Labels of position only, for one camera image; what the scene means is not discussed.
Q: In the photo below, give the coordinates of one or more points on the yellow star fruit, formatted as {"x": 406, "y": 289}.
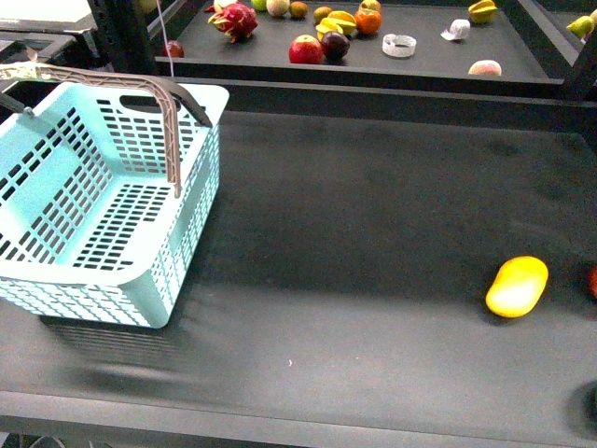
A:
{"x": 337, "y": 20}

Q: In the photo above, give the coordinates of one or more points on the yellow mango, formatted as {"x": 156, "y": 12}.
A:
{"x": 517, "y": 287}

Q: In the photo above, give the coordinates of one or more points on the orange persimmon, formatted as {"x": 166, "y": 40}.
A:
{"x": 368, "y": 21}

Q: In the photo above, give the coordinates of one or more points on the pink dragon fruit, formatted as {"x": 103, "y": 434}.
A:
{"x": 234, "y": 19}

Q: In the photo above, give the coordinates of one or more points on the small dark red fruit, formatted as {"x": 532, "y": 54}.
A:
{"x": 174, "y": 49}

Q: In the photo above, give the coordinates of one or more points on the red fruit at edge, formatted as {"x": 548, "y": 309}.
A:
{"x": 592, "y": 281}

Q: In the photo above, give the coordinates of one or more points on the small orange fruit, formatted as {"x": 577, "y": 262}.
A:
{"x": 321, "y": 13}

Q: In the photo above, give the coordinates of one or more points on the light blue plastic basket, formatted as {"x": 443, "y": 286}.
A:
{"x": 106, "y": 186}

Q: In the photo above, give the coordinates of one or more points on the crumpled white tape piece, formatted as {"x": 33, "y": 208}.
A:
{"x": 458, "y": 30}

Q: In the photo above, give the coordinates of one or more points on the white tape roll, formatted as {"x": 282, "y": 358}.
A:
{"x": 399, "y": 46}

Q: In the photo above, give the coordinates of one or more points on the pale pink peach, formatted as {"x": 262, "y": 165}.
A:
{"x": 485, "y": 68}

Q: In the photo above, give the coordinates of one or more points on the red apple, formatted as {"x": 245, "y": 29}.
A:
{"x": 306, "y": 49}

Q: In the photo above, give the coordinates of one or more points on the brown kiwi fruit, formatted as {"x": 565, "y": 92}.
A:
{"x": 298, "y": 10}

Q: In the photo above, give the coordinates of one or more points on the beige round melon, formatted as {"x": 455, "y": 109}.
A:
{"x": 277, "y": 8}

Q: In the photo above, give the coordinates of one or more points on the green pear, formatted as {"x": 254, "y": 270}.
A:
{"x": 581, "y": 27}

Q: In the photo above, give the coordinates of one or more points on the yellow-green star fruit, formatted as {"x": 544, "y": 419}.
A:
{"x": 482, "y": 11}

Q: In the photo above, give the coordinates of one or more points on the black fruit shelf tray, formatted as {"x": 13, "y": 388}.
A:
{"x": 531, "y": 63}

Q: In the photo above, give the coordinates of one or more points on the dark purple plum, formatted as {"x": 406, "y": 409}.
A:
{"x": 335, "y": 45}

